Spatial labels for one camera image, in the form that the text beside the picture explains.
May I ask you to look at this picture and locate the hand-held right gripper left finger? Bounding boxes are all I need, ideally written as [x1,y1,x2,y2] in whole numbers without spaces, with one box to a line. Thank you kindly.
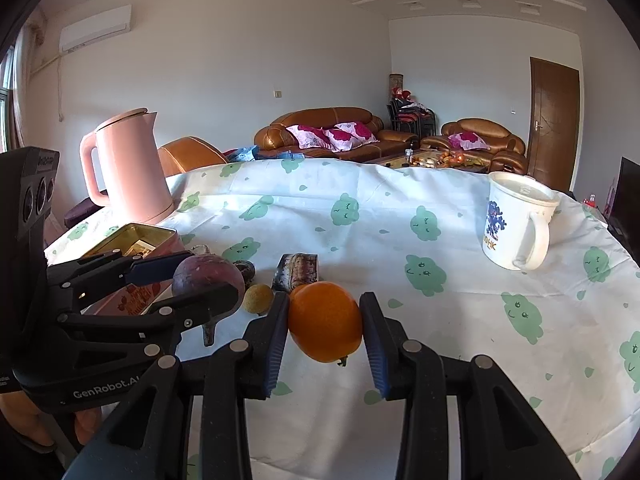
[65,292,292,480]

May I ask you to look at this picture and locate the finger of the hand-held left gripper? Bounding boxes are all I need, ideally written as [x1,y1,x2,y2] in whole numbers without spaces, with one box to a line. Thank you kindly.
[56,281,246,356]
[46,250,193,311]

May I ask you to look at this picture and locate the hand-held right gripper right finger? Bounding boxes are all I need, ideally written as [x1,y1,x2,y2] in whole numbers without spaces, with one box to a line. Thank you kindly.
[359,291,583,480]

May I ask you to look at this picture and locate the round purple root vegetable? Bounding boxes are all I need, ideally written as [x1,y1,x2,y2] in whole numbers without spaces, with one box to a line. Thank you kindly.
[171,255,247,347]

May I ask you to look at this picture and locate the small brown round fruit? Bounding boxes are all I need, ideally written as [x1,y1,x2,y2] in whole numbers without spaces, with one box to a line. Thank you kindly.
[242,283,275,317]

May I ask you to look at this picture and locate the rectangular metal tin box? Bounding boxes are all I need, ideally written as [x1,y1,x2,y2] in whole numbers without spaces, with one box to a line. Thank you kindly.
[80,223,192,317]

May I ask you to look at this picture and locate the orange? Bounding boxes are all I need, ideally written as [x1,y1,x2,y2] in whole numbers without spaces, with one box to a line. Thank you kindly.
[288,281,363,365]

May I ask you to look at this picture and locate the dark brown round fruit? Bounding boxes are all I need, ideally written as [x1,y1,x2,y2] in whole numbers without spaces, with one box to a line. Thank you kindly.
[232,260,257,286]

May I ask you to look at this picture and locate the person's left hand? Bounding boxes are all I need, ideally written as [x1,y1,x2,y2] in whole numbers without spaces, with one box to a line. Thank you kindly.
[0,392,103,461]

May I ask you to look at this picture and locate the dark purple stool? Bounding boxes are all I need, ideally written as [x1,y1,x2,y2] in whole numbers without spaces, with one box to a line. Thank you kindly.
[64,197,108,228]

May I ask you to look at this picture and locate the white tablecloth with green clouds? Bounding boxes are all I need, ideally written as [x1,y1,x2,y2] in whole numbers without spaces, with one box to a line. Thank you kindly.
[45,157,640,480]

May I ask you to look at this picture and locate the pink electric kettle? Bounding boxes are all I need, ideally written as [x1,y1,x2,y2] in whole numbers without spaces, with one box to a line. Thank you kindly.
[79,108,175,226]

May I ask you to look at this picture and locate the brown leather chair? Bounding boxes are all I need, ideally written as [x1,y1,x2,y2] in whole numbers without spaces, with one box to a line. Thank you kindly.
[157,136,228,178]

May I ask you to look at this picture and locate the blue plaid cloth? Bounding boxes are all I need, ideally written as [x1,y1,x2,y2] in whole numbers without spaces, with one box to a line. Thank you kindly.
[222,146,261,163]

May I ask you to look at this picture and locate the white mug with blue print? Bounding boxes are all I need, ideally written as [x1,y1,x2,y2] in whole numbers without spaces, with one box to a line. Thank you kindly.
[481,171,561,272]

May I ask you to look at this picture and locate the cluttered coffee table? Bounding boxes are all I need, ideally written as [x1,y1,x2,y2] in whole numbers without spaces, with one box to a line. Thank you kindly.
[362,147,491,173]

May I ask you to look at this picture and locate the pink floral pillow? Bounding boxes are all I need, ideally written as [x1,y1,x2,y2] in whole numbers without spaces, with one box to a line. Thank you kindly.
[334,121,378,143]
[447,131,491,151]
[322,128,362,152]
[286,124,326,150]

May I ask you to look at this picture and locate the window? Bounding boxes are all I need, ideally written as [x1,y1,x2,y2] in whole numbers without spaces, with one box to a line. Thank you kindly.
[0,55,16,153]

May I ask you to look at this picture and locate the brown leather sofa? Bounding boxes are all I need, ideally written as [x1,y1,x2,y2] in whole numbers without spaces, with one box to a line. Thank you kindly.
[254,107,421,161]

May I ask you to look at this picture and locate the stacked dark chairs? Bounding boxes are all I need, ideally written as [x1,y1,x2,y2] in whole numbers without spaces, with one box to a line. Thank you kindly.
[387,97,437,137]

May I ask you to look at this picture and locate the brown leather armchair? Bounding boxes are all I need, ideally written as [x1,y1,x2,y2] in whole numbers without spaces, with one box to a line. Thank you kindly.
[422,118,527,173]

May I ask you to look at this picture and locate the brown wooden door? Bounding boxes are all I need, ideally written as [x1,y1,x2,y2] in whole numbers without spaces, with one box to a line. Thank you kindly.
[527,57,581,192]

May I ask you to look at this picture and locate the black television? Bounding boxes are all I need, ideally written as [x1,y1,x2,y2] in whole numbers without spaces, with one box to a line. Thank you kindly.
[612,156,640,241]

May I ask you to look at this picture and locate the white wall air conditioner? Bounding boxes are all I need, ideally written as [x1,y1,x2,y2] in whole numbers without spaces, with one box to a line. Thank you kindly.
[59,5,133,53]

